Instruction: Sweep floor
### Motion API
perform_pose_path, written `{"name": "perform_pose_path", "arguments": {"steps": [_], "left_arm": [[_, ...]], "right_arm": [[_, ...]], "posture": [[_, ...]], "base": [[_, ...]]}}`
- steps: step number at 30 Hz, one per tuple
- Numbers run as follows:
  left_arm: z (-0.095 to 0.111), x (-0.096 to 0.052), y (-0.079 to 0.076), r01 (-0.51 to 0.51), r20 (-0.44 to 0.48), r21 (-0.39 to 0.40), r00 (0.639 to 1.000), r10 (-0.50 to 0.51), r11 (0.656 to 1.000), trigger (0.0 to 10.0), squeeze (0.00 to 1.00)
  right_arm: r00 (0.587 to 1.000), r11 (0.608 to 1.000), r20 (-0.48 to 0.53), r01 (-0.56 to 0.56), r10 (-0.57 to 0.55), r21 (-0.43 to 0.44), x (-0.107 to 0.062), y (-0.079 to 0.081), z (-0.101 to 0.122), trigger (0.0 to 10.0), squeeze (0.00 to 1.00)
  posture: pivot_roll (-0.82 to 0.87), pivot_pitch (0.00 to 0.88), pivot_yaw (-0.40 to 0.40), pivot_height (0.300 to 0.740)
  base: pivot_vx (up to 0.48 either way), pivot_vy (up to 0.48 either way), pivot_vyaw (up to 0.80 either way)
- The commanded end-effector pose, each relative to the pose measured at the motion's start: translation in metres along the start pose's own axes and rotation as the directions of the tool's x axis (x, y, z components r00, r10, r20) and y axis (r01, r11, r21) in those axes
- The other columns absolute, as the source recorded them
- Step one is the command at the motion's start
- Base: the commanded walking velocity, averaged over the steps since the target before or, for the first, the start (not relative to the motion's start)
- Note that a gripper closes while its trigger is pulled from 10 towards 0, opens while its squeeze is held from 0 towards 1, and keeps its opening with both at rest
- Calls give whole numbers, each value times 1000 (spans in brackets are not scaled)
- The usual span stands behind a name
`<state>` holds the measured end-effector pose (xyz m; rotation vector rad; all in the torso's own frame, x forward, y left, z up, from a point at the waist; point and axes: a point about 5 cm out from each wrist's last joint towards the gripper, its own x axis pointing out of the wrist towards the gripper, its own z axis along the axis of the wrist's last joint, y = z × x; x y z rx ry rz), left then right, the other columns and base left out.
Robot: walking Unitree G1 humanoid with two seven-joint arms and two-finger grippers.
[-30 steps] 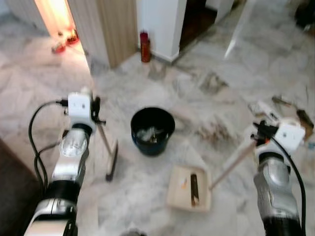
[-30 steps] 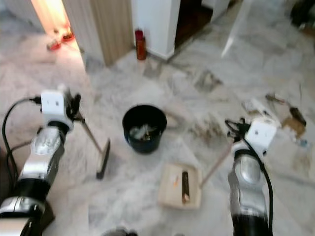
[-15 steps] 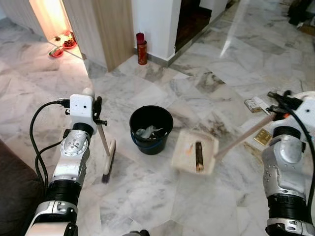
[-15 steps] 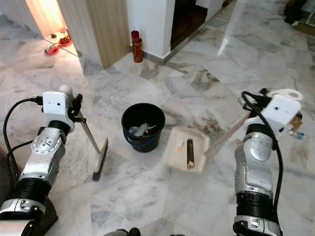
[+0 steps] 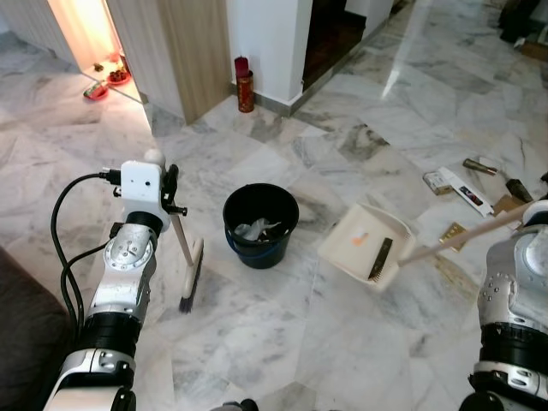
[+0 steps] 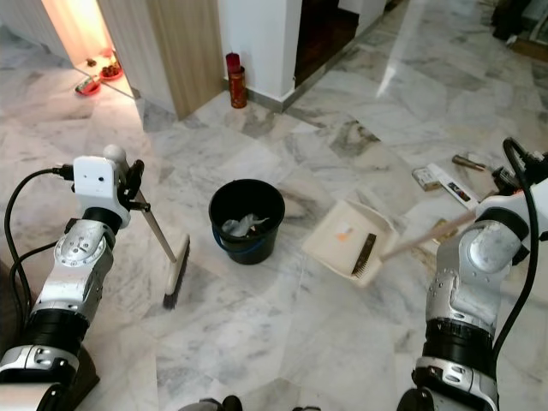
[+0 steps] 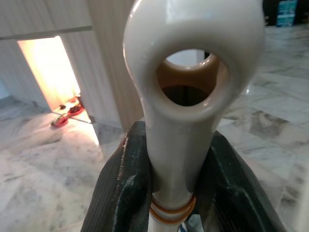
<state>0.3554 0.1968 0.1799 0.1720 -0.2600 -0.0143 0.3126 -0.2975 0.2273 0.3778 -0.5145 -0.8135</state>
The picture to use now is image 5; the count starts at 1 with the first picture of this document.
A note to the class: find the beige broom with dark bristles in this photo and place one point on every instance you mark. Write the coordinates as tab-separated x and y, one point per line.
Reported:
192	270

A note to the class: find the beige plastic dustpan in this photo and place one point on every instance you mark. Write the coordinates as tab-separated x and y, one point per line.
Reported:
355	253

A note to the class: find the long dark brown box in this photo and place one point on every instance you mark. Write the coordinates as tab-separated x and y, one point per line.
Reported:
381	259

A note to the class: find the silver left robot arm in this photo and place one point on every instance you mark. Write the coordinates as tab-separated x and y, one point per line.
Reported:
124	265

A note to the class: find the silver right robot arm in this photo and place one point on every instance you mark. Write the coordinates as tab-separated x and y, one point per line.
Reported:
514	291

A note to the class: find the crumpled white trash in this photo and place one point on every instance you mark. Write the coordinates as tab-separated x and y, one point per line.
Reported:
254	229

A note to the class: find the black bucket with blue band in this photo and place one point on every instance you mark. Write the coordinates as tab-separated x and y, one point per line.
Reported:
261	255

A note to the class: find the red and gold can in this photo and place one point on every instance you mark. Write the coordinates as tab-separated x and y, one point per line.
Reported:
245	90

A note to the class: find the red offering dish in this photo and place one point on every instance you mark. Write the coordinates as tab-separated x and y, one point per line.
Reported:
118	74
96	91

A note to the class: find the light wood panel cabinet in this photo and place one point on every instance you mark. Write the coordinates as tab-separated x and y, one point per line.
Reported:
193	51

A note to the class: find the short dark brown box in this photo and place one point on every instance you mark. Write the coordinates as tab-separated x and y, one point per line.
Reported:
517	188

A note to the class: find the flat brown cardboard box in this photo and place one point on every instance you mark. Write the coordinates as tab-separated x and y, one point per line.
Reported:
507	204

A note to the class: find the long brown cardboard carton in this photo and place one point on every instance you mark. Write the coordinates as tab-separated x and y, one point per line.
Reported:
535	50

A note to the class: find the metallic cylinder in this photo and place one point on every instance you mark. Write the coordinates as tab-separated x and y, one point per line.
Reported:
479	166

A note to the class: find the long white red-printed box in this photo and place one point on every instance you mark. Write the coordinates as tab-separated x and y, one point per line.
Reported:
473	198

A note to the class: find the black robot left foot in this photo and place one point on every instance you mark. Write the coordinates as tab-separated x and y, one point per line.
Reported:
244	405

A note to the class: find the black upright object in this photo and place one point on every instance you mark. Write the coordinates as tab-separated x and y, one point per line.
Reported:
518	19

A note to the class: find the gold paper box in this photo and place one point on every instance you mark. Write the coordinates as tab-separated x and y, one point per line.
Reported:
449	229

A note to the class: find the small white beige box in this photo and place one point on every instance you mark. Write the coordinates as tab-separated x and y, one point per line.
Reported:
438	181

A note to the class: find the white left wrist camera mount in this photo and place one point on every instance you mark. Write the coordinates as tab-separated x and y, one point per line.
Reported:
141	184

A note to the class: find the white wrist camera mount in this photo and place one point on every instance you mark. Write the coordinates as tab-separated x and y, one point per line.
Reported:
537	211
141	184

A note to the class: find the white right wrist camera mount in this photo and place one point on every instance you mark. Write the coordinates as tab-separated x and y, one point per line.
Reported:
537	211

